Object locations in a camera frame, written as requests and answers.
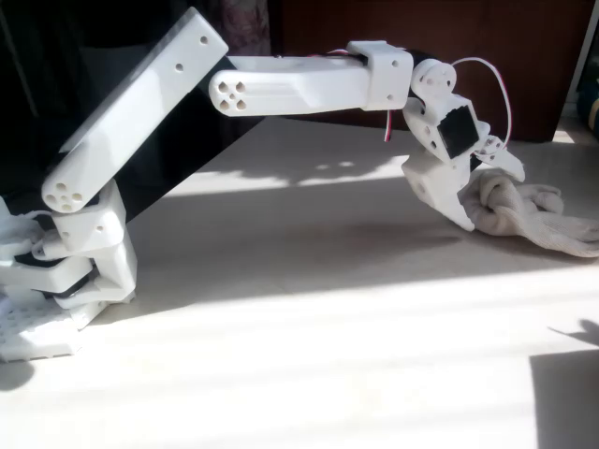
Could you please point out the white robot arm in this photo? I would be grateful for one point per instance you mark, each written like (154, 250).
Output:
(140, 103)

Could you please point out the white door frame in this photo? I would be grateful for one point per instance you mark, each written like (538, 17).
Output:
(579, 65)

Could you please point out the dark floral curtain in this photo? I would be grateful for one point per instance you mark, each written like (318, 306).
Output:
(243, 23)

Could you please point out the white perforated base plate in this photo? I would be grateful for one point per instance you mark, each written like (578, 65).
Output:
(33, 327)

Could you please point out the dark brown wooden cabinet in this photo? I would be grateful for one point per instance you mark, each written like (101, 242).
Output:
(327, 23)

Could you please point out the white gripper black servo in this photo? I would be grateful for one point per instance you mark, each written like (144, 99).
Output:
(430, 186)

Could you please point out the white knitted work glove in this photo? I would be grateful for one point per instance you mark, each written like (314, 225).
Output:
(538, 224)

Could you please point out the dark blue yellow object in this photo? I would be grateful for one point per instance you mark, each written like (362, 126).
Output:
(589, 103)

